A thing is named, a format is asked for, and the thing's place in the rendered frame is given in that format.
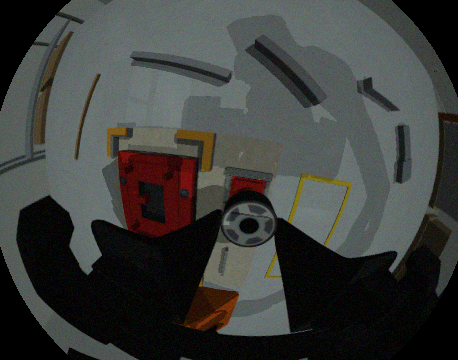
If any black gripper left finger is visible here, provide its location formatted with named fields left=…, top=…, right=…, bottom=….
left=90, top=209, right=222, bottom=324

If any brown thin rod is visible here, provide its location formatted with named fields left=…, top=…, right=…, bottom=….
left=74, top=73, right=100, bottom=160

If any black and grey wheel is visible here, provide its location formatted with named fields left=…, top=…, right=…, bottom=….
left=220, top=191, right=278, bottom=248

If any yellow rectangular outline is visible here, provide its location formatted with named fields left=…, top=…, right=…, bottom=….
left=265, top=173, right=353, bottom=279

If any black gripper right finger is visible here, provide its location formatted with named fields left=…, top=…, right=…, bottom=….
left=274, top=217, right=398, bottom=333

